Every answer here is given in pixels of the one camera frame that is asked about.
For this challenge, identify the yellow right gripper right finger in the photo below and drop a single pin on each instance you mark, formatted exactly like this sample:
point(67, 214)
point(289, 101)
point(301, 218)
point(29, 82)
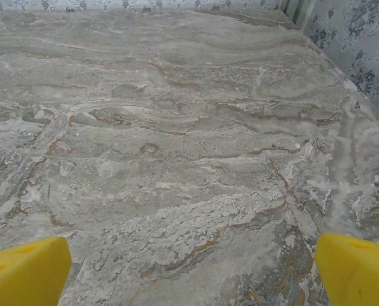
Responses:
point(355, 274)

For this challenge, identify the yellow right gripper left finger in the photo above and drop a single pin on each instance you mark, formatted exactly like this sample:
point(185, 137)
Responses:
point(23, 274)

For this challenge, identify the aluminium frame post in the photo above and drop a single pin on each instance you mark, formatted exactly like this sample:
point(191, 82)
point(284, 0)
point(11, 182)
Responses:
point(296, 12)

